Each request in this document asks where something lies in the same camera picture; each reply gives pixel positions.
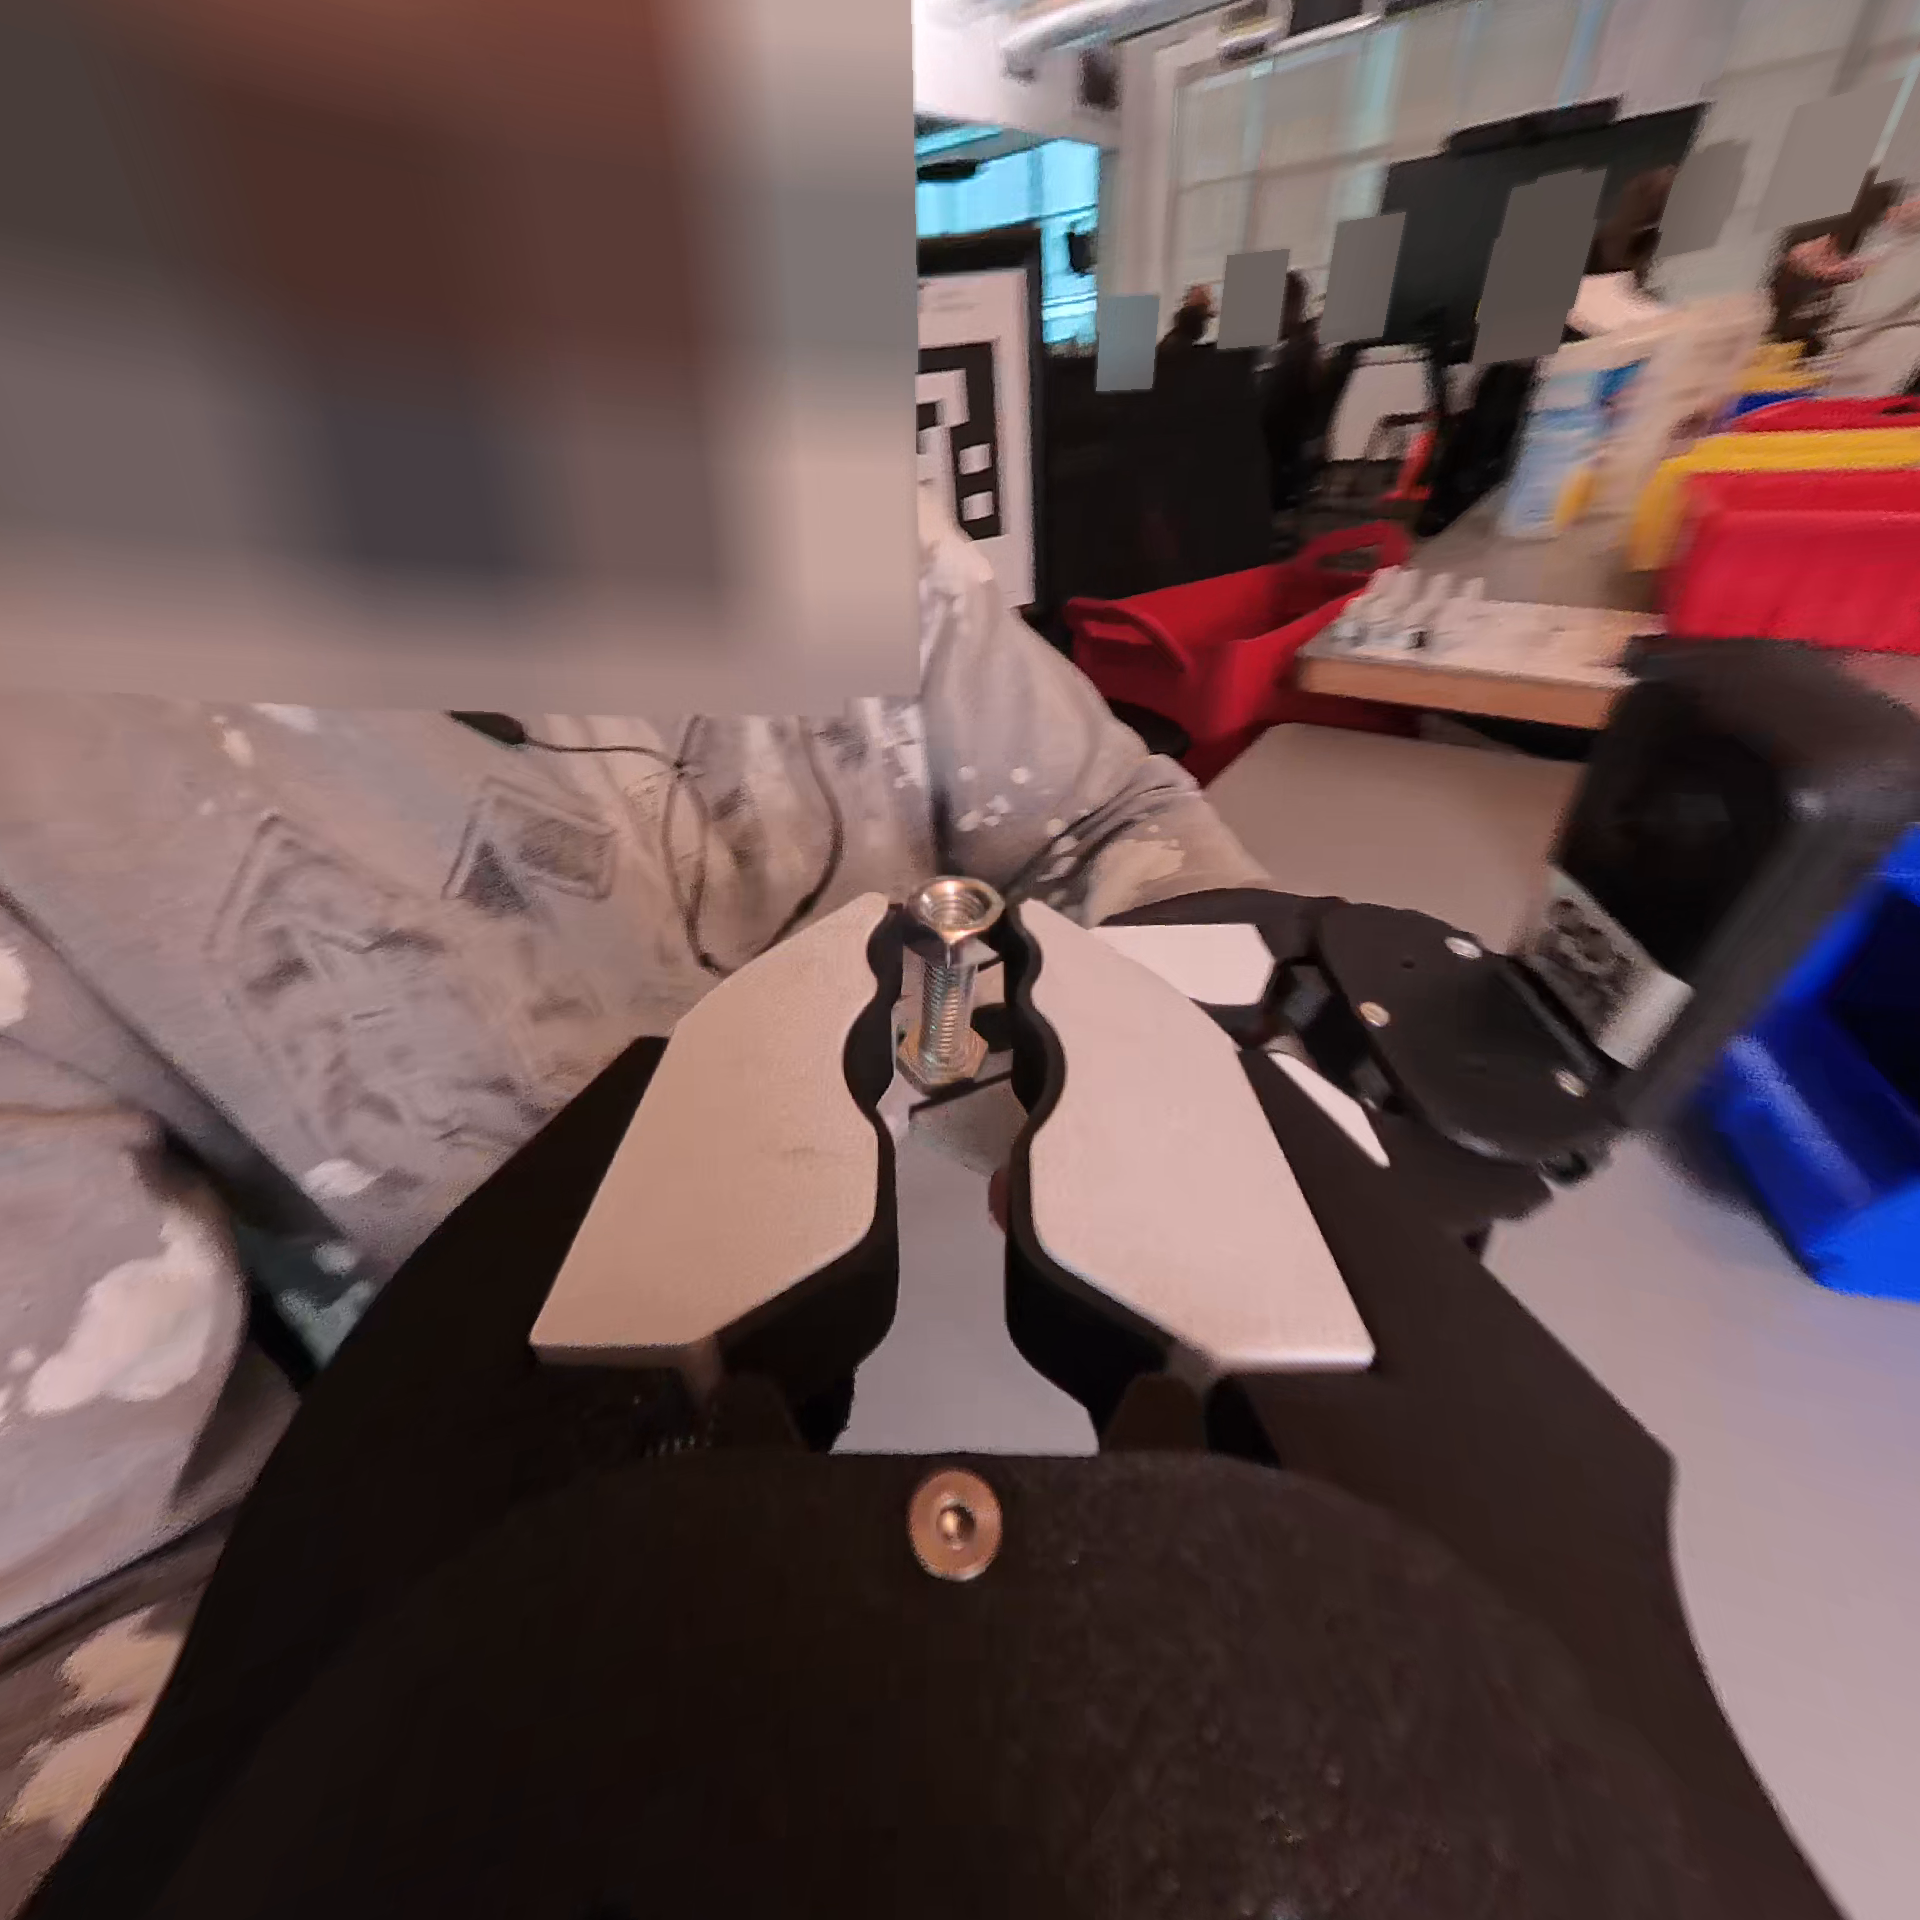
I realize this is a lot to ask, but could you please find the blue plastic bin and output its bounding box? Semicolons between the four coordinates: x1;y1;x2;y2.
1685;823;1920;1303

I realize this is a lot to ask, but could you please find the white wipes canister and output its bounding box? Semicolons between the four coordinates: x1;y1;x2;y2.
1497;351;1616;541

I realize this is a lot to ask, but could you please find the thin black cable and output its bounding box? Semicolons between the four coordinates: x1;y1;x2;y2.
448;712;845;980

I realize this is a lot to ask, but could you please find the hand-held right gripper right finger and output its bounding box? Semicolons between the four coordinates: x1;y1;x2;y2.
1001;897;1377;1426

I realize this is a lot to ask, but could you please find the large black panel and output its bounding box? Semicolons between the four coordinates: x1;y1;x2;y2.
1042;344;1280;605

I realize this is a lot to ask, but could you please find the person's grey sweatshirt torso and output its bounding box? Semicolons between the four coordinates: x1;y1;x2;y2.
0;525;1280;1855

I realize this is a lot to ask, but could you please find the rack of white printed parts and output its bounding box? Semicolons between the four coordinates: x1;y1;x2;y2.
1333;568;1490;657

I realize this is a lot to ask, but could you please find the black framed marker sign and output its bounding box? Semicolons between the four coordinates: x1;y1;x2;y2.
920;267;1048;613

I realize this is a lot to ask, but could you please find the red plastic crate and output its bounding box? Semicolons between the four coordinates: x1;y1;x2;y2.
1663;469;1920;657

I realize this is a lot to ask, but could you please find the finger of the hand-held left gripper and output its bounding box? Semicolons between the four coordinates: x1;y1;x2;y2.
1092;922;1280;1013
1271;1049;1393;1168

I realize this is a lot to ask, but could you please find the silver hex nut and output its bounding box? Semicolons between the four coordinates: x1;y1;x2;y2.
903;875;1011;951

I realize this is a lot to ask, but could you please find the silver hex bolt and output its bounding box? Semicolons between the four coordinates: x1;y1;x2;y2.
895;941;987;1089

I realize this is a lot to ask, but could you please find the red plastic tray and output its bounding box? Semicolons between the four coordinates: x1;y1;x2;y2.
1721;394;1920;442

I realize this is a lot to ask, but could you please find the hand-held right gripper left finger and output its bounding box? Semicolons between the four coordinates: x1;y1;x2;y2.
529;892;905;1424

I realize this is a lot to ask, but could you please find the black monitor on stand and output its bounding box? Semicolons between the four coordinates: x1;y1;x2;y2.
1377;98;1715;344

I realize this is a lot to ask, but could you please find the white carton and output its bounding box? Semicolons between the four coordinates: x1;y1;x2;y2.
1616;288;1768;455

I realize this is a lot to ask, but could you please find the red tote bag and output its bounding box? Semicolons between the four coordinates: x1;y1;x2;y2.
1059;519;1415;784

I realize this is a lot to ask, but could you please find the yellow plastic tray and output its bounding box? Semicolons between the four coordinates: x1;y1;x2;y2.
1633;432;1920;576

